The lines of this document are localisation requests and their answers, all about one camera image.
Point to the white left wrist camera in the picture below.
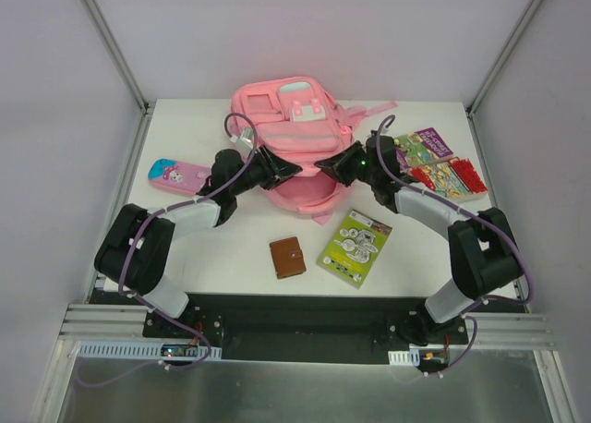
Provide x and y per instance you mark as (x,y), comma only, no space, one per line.
(245,139)

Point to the white slotted cable duct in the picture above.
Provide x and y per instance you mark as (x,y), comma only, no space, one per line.
(148,351)

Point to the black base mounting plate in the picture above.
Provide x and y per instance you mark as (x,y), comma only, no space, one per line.
(307,329)

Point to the brown leather wallet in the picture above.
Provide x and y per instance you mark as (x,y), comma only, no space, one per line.
(287,257)

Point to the pink student backpack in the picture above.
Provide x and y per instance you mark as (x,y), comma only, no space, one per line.
(299,121)

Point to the right aluminium frame post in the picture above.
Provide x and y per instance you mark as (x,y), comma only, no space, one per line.
(506,52)

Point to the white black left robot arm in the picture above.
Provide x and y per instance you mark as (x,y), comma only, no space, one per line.
(135,250)

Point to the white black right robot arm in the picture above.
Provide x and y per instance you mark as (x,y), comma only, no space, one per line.
(483,253)

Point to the small white cable duct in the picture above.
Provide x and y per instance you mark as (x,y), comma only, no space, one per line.
(404,358)

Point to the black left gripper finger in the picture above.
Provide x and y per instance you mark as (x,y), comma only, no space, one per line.
(285,170)
(272,183)

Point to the green comic paperback book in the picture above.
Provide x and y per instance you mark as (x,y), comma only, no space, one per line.
(354,248)

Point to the purple treehouse paperback book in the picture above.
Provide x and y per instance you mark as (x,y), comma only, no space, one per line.
(422,147)

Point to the red treehouse paperback book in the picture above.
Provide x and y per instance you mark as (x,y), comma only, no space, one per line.
(456,179)

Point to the aluminium frame rail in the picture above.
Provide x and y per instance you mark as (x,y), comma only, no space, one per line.
(112,48)

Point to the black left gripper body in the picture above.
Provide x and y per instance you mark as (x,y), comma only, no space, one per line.
(270,168)

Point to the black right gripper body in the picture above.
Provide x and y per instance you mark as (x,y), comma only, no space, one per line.
(350,165)

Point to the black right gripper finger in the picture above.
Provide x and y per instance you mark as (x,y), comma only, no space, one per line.
(339,175)
(335,162)

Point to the pink cartoon pencil case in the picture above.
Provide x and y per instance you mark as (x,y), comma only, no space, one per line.
(177,176)

